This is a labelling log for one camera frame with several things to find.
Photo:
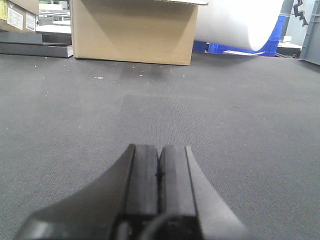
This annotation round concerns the grey plastic bin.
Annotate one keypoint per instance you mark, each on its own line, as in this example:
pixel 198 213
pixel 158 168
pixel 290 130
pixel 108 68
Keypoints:
pixel 310 51

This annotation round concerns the black raised platform edge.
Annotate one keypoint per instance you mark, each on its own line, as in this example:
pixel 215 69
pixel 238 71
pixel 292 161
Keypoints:
pixel 41 44

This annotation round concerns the cardboard box with labels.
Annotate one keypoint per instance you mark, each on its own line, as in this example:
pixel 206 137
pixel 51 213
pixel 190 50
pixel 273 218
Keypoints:
pixel 18 16

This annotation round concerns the large open cardboard box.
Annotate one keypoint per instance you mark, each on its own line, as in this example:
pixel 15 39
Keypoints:
pixel 139 31

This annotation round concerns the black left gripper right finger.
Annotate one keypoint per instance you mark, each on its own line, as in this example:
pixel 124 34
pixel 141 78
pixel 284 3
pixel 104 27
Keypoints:
pixel 190 208

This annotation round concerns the blue plastic crate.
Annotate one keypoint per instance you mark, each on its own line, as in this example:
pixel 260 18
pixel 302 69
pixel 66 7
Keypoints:
pixel 268 50

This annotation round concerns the large white paper roll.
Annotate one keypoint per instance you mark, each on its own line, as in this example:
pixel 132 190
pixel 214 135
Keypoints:
pixel 245 24

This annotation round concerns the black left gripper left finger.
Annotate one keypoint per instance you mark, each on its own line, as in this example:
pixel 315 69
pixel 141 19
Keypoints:
pixel 126 192

